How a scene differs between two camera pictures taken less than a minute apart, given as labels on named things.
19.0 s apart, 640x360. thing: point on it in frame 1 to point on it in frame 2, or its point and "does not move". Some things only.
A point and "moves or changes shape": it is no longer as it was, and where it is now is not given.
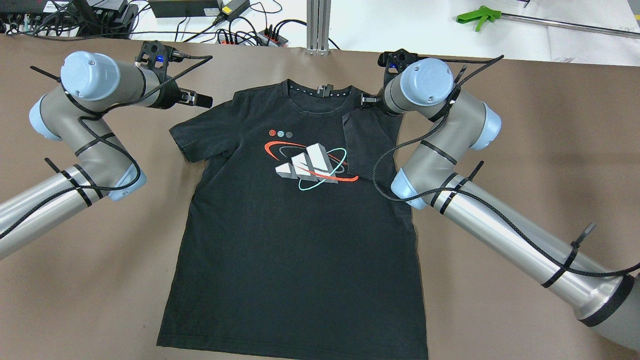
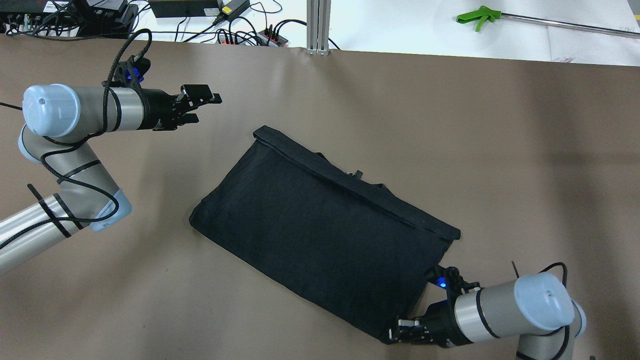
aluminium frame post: x=318 y=26 does not move
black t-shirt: x=290 y=242 moves or changes shape
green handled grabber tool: x=491 y=14 does not move
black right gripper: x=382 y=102 to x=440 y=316
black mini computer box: x=37 y=7 does not move
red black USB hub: x=266 y=37 does not move
